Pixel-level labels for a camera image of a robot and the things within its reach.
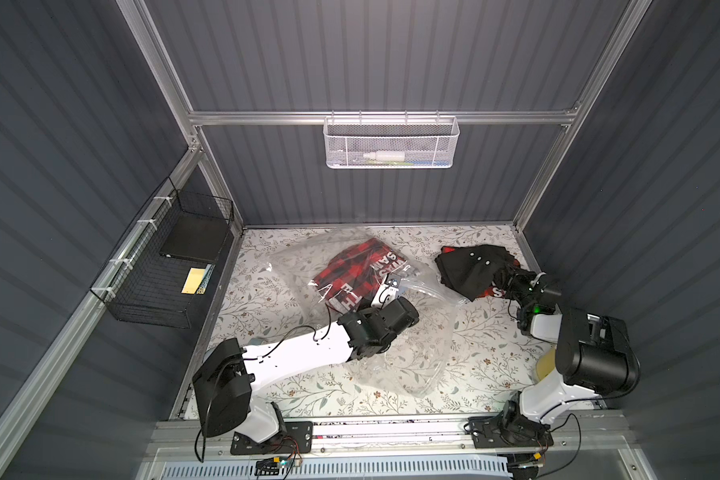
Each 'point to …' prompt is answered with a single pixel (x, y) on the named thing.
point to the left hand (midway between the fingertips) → (380, 302)
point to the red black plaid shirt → (492, 292)
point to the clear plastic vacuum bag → (421, 355)
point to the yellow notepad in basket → (193, 280)
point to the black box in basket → (196, 237)
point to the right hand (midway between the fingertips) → (503, 261)
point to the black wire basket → (157, 271)
